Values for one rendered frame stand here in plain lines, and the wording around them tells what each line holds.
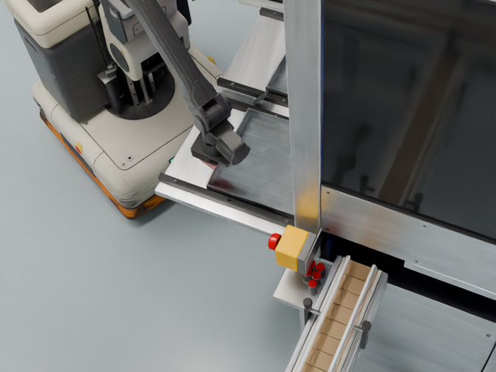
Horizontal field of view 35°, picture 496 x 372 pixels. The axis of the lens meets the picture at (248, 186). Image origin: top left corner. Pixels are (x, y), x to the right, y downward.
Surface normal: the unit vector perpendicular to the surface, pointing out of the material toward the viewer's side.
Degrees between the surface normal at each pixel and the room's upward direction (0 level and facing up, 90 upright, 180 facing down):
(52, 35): 90
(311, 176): 90
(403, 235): 90
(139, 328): 0
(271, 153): 0
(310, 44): 90
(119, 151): 0
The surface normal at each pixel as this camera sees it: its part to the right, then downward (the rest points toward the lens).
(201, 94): 0.45, 0.18
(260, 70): -0.07, -0.53
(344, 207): -0.42, 0.78
